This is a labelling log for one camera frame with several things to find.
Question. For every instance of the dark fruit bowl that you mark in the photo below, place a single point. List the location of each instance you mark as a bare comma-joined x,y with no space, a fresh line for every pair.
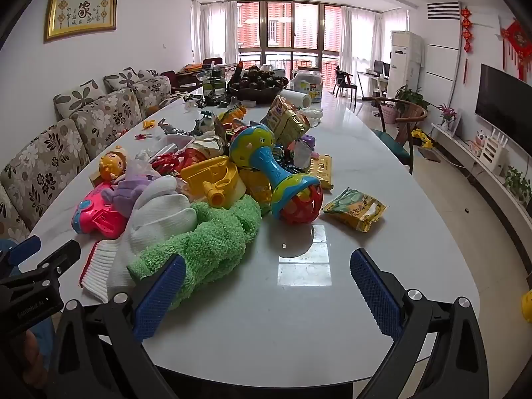
257,81

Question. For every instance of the grey toy robot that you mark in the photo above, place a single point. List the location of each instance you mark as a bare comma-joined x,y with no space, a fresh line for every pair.
205,124

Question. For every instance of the black television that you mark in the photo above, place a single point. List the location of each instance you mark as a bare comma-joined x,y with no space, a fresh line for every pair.
505,95

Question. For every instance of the green fuzzy sock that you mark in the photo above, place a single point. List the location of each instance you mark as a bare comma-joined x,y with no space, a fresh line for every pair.
216,237

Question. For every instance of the blue yellow toy rattle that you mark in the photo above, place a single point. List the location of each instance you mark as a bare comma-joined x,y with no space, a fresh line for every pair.
270,162

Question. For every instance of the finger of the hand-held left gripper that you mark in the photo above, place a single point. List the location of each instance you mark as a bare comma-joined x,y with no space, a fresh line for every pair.
62,257
25,248

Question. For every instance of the computer desk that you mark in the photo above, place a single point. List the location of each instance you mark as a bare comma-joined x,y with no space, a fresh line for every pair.
374,78

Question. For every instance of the green potted plant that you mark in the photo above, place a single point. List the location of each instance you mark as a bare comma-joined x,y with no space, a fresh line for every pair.
409,97

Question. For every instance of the white knit glove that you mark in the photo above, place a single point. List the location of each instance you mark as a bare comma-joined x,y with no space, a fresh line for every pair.
162,216

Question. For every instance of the large window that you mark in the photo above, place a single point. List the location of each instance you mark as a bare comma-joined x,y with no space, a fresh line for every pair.
286,29

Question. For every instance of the black bottle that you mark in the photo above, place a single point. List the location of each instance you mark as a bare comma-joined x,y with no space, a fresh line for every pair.
237,75

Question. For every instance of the computer monitor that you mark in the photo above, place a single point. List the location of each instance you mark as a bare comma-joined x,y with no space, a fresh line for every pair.
379,66

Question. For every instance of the pink plastic toy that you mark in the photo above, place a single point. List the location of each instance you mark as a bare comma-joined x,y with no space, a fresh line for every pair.
97,218

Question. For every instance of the yellow snack bag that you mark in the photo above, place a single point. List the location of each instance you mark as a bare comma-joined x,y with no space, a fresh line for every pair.
286,122

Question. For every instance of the orange faced doll toy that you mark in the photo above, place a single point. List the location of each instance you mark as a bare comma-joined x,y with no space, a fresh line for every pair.
110,166

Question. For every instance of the orange yellow packet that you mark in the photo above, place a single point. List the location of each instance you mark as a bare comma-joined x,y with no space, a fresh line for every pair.
253,185

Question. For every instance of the red plastic toy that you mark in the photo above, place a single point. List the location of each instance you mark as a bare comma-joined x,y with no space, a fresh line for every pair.
174,162

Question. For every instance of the yellow chocolate box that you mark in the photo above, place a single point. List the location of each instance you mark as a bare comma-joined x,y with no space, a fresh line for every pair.
322,168

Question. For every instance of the white plastic jar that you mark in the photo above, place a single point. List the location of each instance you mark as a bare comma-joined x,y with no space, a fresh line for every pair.
306,83

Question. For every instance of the red square knot decoration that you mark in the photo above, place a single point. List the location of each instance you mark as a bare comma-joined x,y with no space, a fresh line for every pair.
517,37

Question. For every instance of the clear plastic box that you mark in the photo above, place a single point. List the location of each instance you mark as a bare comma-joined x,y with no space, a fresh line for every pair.
172,143

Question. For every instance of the small leafy plant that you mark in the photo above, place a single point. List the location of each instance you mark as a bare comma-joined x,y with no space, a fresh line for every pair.
517,181

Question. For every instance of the orange green toy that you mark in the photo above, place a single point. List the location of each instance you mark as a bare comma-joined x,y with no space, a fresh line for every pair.
232,114

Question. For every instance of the framed calligraphy picture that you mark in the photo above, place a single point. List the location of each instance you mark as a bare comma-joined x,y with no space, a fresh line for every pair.
81,14

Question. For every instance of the white television cabinet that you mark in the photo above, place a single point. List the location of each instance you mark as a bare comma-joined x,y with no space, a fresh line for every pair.
478,170

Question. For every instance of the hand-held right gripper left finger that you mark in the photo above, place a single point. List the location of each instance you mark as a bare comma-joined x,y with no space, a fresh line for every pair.
160,295

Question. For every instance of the black chair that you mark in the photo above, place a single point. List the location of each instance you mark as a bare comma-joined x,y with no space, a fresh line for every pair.
345,81

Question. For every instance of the yellow green snack wrapper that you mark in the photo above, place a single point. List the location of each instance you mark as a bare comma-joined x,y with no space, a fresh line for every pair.
353,210

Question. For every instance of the grey toy dinosaur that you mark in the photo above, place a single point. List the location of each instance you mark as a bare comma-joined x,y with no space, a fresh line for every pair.
166,126

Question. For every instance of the yellow toy boat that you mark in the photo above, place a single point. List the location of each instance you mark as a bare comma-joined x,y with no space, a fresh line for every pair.
212,178

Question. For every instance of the floral sofa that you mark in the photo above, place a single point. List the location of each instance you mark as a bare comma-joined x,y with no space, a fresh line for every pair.
62,141

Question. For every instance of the small cardboard box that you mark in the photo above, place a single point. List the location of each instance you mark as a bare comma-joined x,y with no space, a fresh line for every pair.
94,180

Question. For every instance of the white curtain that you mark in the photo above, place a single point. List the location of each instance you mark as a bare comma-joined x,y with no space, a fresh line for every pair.
361,41
212,33

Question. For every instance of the wooden round back chair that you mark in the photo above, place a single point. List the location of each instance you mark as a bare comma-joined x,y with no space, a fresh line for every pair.
399,129

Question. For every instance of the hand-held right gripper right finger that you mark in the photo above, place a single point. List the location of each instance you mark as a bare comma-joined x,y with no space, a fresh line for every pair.
374,295

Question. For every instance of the crumpled white tissue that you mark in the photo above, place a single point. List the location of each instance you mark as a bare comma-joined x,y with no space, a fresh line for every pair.
314,116

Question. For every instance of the dark wooden sideboard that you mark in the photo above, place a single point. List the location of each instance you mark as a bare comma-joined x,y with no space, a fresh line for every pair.
195,72

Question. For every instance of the purple plush toy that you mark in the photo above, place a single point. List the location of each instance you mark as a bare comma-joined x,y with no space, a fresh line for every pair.
126,193

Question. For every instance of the wall air vent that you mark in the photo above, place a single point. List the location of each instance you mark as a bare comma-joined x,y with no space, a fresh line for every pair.
442,10

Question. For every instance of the paper towel roll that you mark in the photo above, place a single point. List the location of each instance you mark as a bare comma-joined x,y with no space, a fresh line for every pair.
299,99

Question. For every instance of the purple white bottle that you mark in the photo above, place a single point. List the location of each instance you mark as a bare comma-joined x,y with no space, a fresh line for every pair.
303,149

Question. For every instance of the pink flower plant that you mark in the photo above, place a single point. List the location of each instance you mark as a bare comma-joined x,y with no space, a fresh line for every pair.
448,114

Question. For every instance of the person's blue jeans leg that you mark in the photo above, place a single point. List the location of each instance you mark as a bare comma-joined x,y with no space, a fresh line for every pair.
41,336

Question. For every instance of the white router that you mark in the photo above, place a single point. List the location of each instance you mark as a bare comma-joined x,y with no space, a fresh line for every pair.
492,153

